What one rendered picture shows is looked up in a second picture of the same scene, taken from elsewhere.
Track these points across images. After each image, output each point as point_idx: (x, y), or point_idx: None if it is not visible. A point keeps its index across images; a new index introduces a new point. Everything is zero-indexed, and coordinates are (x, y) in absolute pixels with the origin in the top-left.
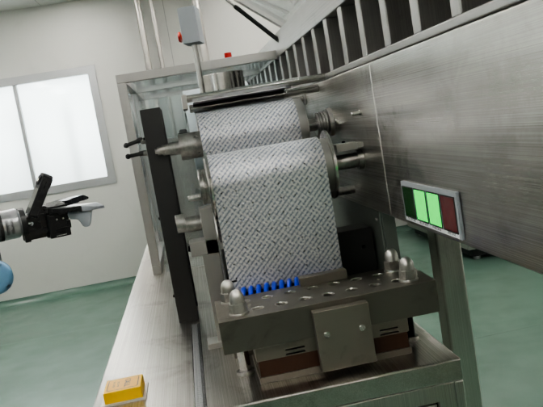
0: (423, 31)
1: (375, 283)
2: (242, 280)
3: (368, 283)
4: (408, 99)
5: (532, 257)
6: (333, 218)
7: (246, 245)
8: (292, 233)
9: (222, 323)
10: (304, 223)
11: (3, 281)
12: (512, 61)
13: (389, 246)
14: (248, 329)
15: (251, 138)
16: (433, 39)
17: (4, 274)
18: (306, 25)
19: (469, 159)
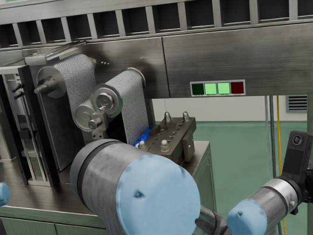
0: (226, 27)
1: (178, 124)
2: (131, 141)
3: (175, 125)
4: (205, 51)
5: (291, 91)
6: (145, 105)
7: (130, 125)
8: (138, 115)
9: (171, 154)
10: (140, 109)
11: (8, 193)
12: (293, 38)
13: (152, 113)
14: (174, 154)
15: (80, 76)
16: (237, 30)
17: (7, 189)
18: (54, 14)
19: (256, 68)
